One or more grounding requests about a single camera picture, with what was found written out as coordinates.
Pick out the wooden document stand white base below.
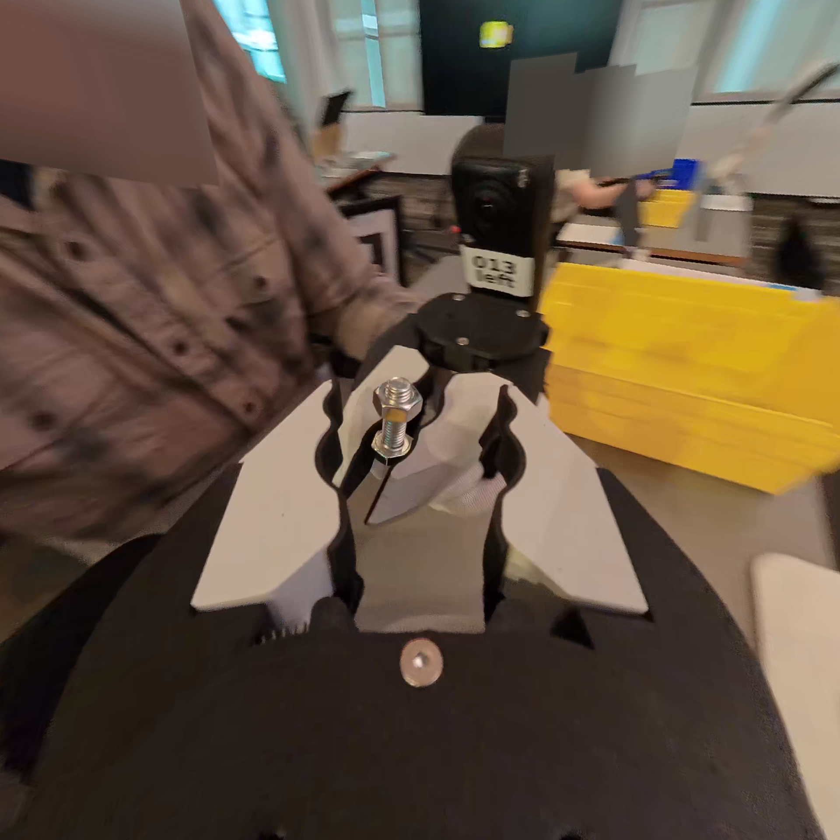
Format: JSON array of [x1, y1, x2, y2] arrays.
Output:
[[751, 552, 840, 840]]

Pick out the silver hex nut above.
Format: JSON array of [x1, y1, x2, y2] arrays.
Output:
[[371, 430, 416, 463]]

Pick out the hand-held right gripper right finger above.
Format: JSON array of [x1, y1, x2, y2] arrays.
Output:
[[483, 385, 649, 620]]

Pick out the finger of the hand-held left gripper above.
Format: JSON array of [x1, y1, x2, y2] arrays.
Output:
[[335, 348, 429, 496], [367, 373, 515, 526]]

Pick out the person's left forearm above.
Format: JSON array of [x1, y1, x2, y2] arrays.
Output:
[[305, 273, 424, 362]]

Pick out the silver hex bolt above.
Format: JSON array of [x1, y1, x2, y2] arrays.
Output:
[[373, 376, 425, 441]]

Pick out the dark wall screen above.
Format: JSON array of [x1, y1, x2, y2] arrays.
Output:
[[420, 0, 624, 122]]

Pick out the black framed sign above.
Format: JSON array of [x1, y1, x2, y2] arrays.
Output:
[[344, 195, 409, 284]]

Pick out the person's left hand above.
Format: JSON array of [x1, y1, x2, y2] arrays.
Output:
[[427, 460, 513, 522]]

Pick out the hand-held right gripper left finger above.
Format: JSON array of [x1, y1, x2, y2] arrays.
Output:
[[192, 381, 362, 618]]

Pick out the yellow plastic bin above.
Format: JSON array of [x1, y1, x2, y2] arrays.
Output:
[[539, 260, 840, 496]]

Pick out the small yellow bin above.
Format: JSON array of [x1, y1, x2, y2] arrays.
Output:
[[640, 188, 698, 231]]

